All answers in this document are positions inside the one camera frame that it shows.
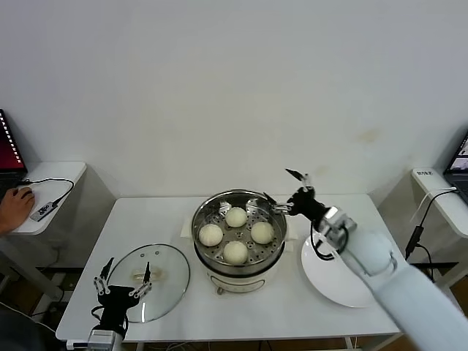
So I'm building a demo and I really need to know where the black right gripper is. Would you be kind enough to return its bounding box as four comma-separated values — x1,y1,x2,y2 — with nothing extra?
262,167,328,222

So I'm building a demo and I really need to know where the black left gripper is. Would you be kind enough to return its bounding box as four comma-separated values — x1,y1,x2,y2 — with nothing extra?
93,257,154,332

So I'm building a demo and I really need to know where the white steamed baozi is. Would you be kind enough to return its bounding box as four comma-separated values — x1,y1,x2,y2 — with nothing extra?
225,206,249,228
222,240,249,265
250,221,275,245
199,223,224,246

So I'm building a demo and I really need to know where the glass lid with cream handle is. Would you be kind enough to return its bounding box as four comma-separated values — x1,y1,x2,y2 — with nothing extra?
107,244,192,324

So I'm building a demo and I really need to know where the perforated steel steamer basket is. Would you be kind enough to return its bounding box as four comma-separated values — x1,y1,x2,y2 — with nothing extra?
192,189,288,270

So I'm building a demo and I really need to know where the person's bare hand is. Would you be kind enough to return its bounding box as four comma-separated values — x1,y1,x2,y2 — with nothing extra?
1,188,37,233

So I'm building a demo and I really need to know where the white round plate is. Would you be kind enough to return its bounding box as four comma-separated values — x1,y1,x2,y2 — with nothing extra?
301,235,377,309

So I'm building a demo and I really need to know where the grey usb hub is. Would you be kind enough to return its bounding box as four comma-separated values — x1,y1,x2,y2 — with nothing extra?
29,203,59,222

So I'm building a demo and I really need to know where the cream electric cooker pot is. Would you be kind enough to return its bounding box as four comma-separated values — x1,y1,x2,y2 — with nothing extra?
181,215,300,296

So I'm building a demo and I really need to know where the person's dark grey garment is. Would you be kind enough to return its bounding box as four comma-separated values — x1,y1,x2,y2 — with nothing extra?
0,305,56,351

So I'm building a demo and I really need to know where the white side table with label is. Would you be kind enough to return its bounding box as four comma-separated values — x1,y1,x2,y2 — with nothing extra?
409,167,468,317

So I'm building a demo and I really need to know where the grey laptop with dark screen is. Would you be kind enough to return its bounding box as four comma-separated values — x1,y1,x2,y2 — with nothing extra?
442,131,468,204

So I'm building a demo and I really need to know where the laptop with red screen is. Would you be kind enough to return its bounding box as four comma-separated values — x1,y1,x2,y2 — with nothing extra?
0,108,29,191

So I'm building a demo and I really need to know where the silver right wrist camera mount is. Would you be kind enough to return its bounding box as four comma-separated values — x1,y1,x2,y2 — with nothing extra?
317,206,358,249

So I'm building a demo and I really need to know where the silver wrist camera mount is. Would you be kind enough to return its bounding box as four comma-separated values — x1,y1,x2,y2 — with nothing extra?
317,206,358,249
87,328,125,351

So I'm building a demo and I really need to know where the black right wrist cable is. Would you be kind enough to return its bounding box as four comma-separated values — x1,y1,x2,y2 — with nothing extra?
309,219,350,261

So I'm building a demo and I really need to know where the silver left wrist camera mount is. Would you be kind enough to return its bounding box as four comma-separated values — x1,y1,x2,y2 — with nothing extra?
87,328,125,351

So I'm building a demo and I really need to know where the black drive cable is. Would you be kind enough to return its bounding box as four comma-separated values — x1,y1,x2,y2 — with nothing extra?
17,178,76,205

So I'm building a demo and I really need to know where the white cable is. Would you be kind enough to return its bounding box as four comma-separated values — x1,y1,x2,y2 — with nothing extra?
409,188,458,223

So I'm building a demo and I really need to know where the black inline cable adapter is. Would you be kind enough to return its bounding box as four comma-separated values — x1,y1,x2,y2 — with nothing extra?
405,226,425,259

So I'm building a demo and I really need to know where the black laptop cable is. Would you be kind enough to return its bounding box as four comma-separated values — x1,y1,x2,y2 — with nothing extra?
416,188,458,230

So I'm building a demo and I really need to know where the black hanging cable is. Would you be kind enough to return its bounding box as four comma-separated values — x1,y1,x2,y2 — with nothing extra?
415,244,439,290

